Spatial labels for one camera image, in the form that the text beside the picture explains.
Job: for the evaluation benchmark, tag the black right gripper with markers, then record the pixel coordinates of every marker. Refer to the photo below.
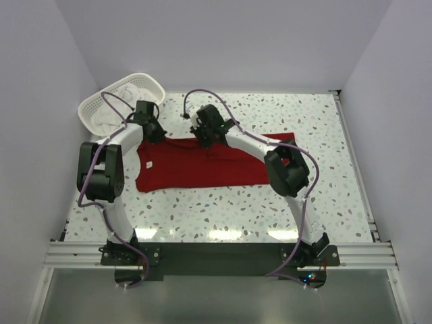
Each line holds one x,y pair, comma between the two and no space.
205,137

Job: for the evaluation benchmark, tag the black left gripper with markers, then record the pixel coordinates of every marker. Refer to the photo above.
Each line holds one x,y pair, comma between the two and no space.
156,133

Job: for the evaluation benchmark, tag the red t shirt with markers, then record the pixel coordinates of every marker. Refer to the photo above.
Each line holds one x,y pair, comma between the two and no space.
184,163

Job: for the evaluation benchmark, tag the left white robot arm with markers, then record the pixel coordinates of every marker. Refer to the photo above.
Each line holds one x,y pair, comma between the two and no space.
100,176

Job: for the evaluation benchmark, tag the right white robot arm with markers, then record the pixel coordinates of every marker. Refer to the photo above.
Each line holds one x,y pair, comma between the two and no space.
286,169

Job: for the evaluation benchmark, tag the white cloth in basket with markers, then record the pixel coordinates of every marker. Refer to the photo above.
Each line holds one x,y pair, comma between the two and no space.
117,105

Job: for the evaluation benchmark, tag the white plastic laundry basket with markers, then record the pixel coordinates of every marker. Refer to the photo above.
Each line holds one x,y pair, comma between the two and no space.
89,106

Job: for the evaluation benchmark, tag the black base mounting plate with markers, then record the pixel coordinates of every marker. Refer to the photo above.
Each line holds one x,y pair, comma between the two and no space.
214,259

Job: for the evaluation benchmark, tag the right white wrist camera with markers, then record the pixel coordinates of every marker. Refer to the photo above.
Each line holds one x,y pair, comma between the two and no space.
195,121

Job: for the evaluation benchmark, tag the aluminium front rail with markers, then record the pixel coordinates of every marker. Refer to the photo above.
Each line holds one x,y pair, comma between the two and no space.
359,256

